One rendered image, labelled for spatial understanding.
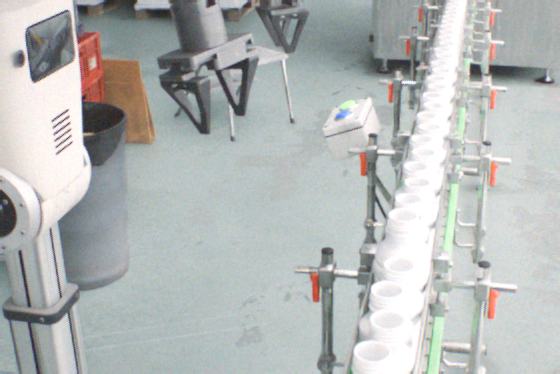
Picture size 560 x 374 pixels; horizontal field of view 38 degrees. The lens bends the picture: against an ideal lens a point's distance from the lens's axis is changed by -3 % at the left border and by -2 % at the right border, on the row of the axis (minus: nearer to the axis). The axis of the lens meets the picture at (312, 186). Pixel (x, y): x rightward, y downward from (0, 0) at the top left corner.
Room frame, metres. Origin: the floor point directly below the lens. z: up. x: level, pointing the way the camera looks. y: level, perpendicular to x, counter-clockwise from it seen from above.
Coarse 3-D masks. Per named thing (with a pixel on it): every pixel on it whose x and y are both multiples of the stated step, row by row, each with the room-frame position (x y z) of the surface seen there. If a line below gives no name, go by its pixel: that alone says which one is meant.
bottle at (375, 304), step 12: (372, 288) 0.77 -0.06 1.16; (384, 288) 0.78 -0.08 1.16; (396, 288) 0.78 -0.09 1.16; (372, 300) 0.76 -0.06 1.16; (384, 300) 0.75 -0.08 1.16; (396, 300) 0.75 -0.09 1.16; (372, 312) 0.76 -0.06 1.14; (360, 324) 0.77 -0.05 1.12; (408, 324) 0.76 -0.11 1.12; (360, 336) 0.76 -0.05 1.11; (408, 336) 0.75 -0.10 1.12
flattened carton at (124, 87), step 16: (112, 64) 4.23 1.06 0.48; (128, 64) 4.22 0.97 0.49; (112, 80) 4.26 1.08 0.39; (128, 80) 4.24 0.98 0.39; (112, 96) 4.28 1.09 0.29; (128, 96) 4.27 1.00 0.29; (144, 96) 4.26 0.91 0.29; (128, 112) 4.29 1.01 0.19; (144, 112) 4.27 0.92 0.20; (128, 128) 4.30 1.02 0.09; (144, 128) 4.29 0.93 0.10
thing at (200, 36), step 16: (208, 0) 0.93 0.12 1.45; (176, 16) 0.92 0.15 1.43; (192, 16) 0.91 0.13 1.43; (208, 16) 0.92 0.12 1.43; (176, 32) 0.93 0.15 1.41; (192, 32) 0.91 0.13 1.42; (208, 32) 0.91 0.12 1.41; (224, 32) 0.93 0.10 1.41; (192, 48) 0.91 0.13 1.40; (208, 48) 0.91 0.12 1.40; (224, 48) 0.92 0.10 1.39; (160, 64) 0.91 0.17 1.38; (192, 64) 0.88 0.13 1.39
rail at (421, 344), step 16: (432, 48) 2.03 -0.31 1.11; (416, 112) 1.52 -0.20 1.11; (448, 144) 1.34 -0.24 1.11; (448, 160) 1.44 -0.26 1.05; (400, 176) 1.21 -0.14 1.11; (384, 224) 1.03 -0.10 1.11; (432, 272) 1.01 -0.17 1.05; (368, 288) 0.86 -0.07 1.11; (432, 288) 0.97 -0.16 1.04; (352, 352) 0.73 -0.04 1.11; (416, 352) 0.72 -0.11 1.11; (416, 368) 0.70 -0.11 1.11
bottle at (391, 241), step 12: (396, 216) 0.90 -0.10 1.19; (408, 216) 0.90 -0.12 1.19; (396, 228) 0.87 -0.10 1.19; (408, 228) 0.87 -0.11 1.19; (384, 240) 0.89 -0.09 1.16; (396, 240) 0.87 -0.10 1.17; (408, 240) 0.87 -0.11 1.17; (384, 252) 0.87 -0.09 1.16; (396, 252) 0.86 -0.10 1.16; (408, 252) 0.86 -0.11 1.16; (420, 252) 0.87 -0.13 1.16; (420, 264) 0.86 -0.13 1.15; (420, 276) 0.86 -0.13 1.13; (420, 288) 0.86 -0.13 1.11
